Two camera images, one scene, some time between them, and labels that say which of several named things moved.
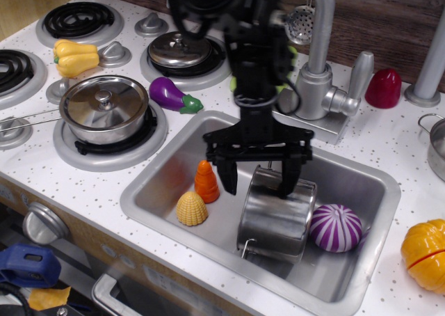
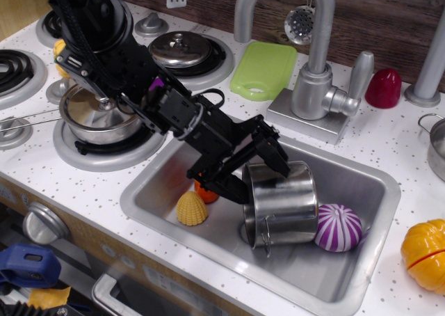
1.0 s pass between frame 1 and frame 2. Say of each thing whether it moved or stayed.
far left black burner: stayed
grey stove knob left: stayed
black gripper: moved
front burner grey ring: stayed
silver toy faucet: stayed
